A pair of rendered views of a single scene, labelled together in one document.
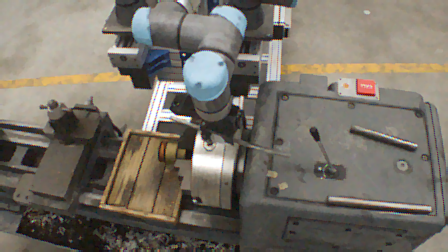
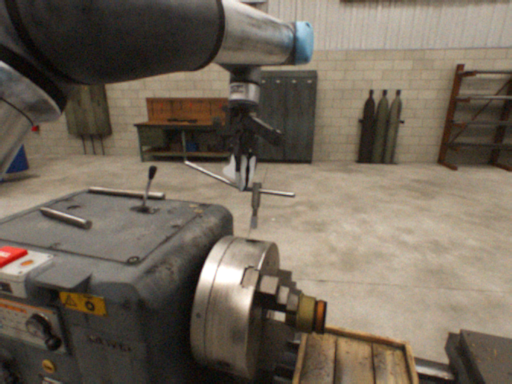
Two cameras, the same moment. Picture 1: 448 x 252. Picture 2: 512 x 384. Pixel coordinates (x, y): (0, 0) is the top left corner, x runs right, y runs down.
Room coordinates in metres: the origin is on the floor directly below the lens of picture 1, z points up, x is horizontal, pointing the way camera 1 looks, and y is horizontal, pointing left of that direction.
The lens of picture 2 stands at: (1.22, 0.06, 1.58)
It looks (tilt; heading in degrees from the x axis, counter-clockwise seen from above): 19 degrees down; 182
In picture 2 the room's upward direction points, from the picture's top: straight up
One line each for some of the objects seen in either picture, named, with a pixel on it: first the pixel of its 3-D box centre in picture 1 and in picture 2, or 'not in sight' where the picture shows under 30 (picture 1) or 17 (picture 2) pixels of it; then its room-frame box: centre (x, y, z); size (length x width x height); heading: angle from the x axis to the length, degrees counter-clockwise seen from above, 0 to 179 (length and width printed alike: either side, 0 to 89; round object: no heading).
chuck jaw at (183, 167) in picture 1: (189, 179); (283, 285); (0.54, 0.12, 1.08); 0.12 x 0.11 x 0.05; 165
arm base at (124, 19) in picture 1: (130, 5); not in sight; (1.31, 0.33, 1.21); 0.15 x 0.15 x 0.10
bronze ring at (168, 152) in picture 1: (174, 152); (305, 313); (0.64, 0.17, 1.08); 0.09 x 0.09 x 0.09; 75
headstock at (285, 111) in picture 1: (337, 172); (111, 284); (0.52, -0.37, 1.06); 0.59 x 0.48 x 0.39; 75
